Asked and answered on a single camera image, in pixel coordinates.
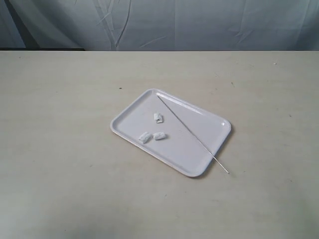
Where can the white foam piece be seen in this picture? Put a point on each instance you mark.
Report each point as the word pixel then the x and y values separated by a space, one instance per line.
pixel 159 136
pixel 158 118

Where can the white foam piece end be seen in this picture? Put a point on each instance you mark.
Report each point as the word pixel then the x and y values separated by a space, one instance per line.
pixel 145 137

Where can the thin metal skewer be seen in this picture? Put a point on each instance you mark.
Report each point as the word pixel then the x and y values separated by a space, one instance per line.
pixel 194 135

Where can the white rectangular plastic tray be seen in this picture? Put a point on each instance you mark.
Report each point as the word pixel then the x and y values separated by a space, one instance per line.
pixel 180 150

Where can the grey backdrop curtain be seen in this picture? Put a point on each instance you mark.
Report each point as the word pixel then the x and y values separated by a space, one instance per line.
pixel 160 25

